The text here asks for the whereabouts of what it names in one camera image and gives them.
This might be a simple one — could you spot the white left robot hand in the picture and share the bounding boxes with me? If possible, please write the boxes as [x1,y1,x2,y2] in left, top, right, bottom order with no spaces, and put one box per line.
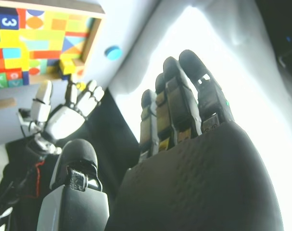
[37,49,285,231]

